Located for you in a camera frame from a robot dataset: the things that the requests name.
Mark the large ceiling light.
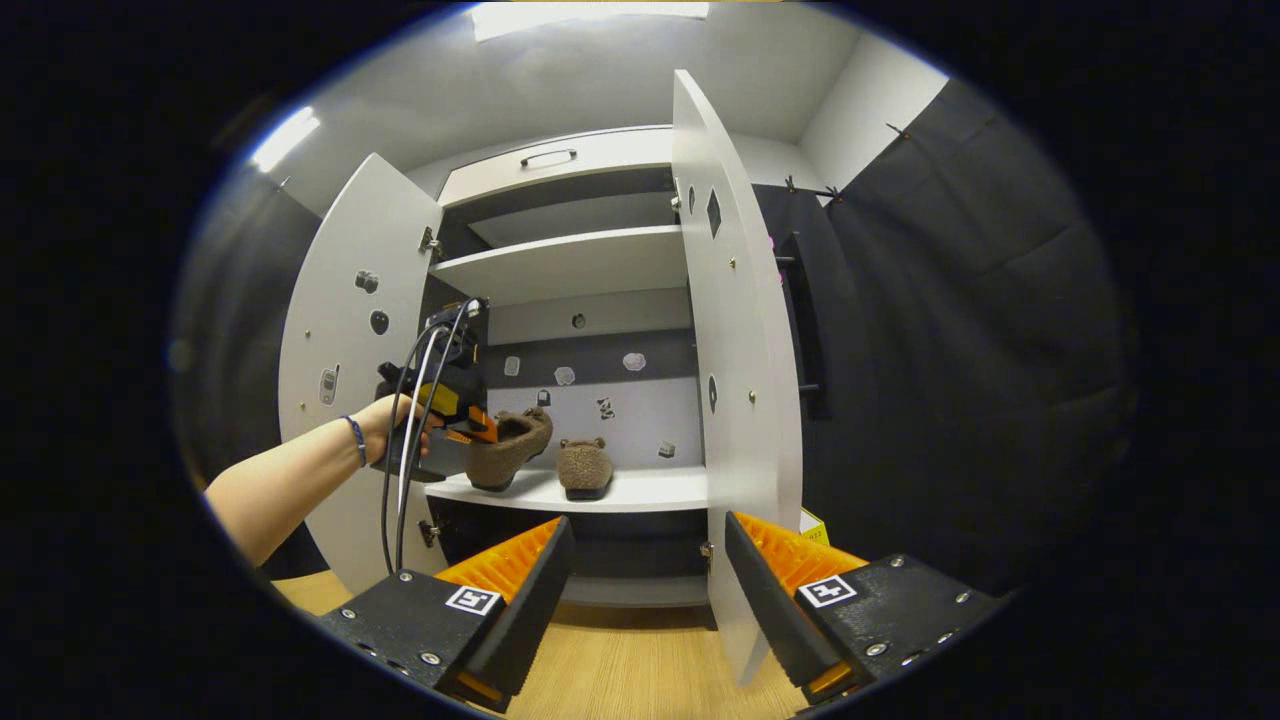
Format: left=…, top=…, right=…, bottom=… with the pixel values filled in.
left=470, top=0, right=711, bottom=41

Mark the black right door handle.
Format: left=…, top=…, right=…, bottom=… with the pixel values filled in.
left=775, top=232, right=827, bottom=421

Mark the white cable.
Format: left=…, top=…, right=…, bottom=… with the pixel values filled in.
left=397, top=300, right=481, bottom=573

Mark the brown fuzzy shoe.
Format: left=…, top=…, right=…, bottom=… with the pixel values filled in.
left=465, top=407, right=554, bottom=493
left=556, top=437, right=615, bottom=501

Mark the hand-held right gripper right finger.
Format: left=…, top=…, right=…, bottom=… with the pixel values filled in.
left=725, top=512, right=1006, bottom=709

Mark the small ceiling light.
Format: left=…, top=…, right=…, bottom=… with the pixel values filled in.
left=250, top=107, right=321, bottom=173

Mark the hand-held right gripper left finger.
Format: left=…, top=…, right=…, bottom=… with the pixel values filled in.
left=318, top=516, right=576, bottom=713

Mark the black cable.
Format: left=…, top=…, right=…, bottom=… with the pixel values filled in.
left=380, top=305, right=471, bottom=575

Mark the black backdrop cloth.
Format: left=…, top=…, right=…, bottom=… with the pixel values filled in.
left=170, top=78, right=1141, bottom=601

